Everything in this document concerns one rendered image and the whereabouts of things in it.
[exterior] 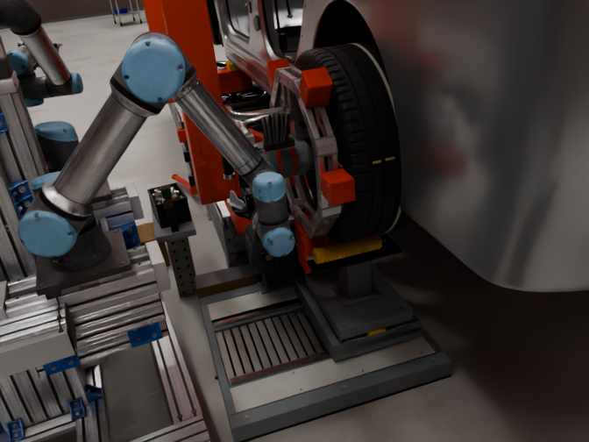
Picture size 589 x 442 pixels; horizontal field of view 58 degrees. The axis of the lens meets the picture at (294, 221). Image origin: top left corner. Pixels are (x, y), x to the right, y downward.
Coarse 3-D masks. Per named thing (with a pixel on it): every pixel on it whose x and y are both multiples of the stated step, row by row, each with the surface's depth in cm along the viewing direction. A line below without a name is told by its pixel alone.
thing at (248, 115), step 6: (282, 84) 171; (282, 90) 172; (228, 108) 178; (276, 108) 173; (282, 108) 173; (228, 114) 175; (234, 114) 173; (240, 114) 172; (246, 114) 172; (252, 114) 172; (258, 114) 172; (264, 114) 172
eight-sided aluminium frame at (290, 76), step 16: (288, 80) 164; (272, 96) 191; (304, 112) 155; (320, 112) 155; (320, 144) 151; (336, 144) 152; (320, 160) 153; (336, 160) 154; (288, 192) 199; (320, 192) 158; (304, 208) 197; (320, 208) 160; (336, 208) 161; (304, 224) 185; (320, 224) 167
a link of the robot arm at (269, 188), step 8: (256, 176) 125; (264, 176) 124; (272, 176) 123; (280, 176) 123; (256, 184) 122; (264, 184) 121; (272, 184) 121; (280, 184) 122; (256, 192) 123; (264, 192) 121; (272, 192) 121; (280, 192) 122; (256, 200) 124; (264, 200) 122; (272, 200) 122; (280, 200) 123; (256, 208) 126; (264, 208) 123; (272, 208) 123; (280, 208) 124; (264, 216) 124; (272, 216) 124; (280, 216) 125; (264, 224) 125; (272, 224) 125
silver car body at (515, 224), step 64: (256, 0) 282; (320, 0) 184; (384, 0) 139; (448, 0) 111; (512, 0) 94; (576, 0) 84; (256, 64) 309; (448, 64) 117; (512, 64) 97; (576, 64) 88; (448, 128) 122; (512, 128) 102; (576, 128) 92; (448, 192) 129; (512, 192) 107; (576, 192) 98; (512, 256) 113; (576, 256) 107
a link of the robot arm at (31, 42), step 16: (0, 0) 146; (16, 0) 149; (0, 16) 148; (16, 16) 150; (32, 16) 154; (16, 32) 156; (32, 32) 157; (32, 48) 164; (48, 48) 167; (48, 64) 172; (64, 64) 178; (48, 80) 184; (64, 80) 181; (80, 80) 188
